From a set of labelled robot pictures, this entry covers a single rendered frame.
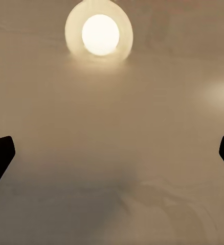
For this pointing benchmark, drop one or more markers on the coffee table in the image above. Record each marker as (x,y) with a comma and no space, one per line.
(116,111)

